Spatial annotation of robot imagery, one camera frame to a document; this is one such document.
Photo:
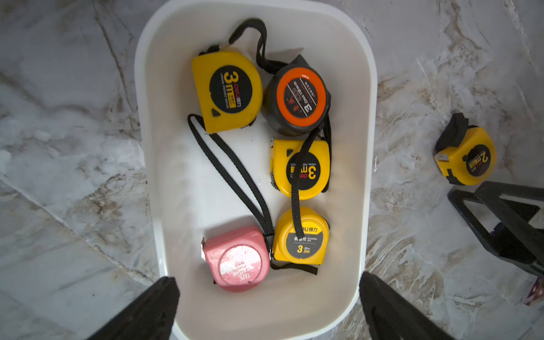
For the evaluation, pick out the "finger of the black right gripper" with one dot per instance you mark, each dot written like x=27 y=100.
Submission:
x=513 y=239

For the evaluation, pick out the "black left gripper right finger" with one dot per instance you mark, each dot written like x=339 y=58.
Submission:
x=390 y=316

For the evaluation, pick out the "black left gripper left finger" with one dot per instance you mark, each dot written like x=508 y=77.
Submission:
x=150 y=316

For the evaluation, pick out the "yellow 2m tape measure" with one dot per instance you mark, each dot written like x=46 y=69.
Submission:
x=465 y=154

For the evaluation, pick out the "black orange tape measure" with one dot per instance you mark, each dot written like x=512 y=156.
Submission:
x=296 y=100

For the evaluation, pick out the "yellow 3m tape measure large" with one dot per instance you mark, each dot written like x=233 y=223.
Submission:
x=229 y=88

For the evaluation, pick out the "pink tape measure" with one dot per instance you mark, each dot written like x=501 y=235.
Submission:
x=239 y=260

